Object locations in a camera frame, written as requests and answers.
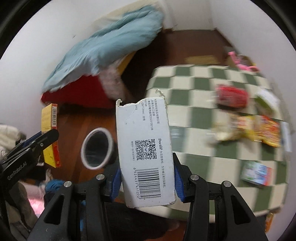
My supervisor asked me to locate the pure milk carton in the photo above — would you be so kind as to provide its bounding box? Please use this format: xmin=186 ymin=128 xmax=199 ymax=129
xmin=241 ymin=161 xmax=273 ymax=186

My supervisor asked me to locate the yellow red small box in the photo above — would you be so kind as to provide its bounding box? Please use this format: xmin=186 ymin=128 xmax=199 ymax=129
xmin=41 ymin=103 xmax=61 ymax=168

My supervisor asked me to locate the long white slim box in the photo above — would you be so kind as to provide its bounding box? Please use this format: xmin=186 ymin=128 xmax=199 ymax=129
xmin=280 ymin=121 xmax=292 ymax=153

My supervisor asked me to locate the white torn carton box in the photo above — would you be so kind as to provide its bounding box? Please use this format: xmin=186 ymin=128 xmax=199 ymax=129
xmin=116 ymin=89 xmax=176 ymax=208

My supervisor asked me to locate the white round trash bin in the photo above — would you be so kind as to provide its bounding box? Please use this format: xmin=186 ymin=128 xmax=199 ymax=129
xmin=80 ymin=128 xmax=117 ymax=170

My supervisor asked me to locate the white jacket pile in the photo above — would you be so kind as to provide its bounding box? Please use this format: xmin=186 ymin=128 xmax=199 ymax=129
xmin=0 ymin=124 xmax=26 ymax=160

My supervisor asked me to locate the blue cloth on floor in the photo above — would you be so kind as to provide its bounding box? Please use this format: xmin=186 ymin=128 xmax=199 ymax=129
xmin=45 ymin=179 xmax=64 ymax=193

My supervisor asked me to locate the yellow snack bag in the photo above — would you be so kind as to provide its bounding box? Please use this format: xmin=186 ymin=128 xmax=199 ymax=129
xmin=212 ymin=114 xmax=256 ymax=142

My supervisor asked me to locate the green white checkered tablecloth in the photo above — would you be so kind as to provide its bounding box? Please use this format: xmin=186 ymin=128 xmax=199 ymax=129
xmin=147 ymin=65 xmax=289 ymax=216

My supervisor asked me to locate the orange red snack bag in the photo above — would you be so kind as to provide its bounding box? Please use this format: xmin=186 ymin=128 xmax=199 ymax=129
xmin=256 ymin=115 xmax=280 ymax=148

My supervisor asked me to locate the red bed sheet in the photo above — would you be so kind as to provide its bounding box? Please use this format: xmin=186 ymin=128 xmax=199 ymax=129
xmin=41 ymin=76 xmax=115 ymax=108

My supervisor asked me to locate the green white tissue box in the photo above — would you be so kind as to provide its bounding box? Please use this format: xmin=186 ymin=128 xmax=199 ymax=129
xmin=254 ymin=88 xmax=280 ymax=118

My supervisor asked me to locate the crushed red soda can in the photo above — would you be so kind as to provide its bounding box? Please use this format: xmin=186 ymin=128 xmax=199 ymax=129
xmin=215 ymin=84 xmax=249 ymax=108

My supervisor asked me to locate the pink patterned bed cloth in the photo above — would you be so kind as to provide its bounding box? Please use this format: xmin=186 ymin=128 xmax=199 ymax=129
xmin=98 ymin=63 xmax=125 ymax=101

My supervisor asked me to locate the pink plastic toy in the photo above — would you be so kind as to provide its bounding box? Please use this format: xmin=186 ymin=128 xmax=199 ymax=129
xmin=226 ymin=51 xmax=260 ymax=72

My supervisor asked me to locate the brown cardboard piece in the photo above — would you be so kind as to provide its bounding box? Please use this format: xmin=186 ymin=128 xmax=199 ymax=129
xmin=185 ymin=55 xmax=220 ymax=65

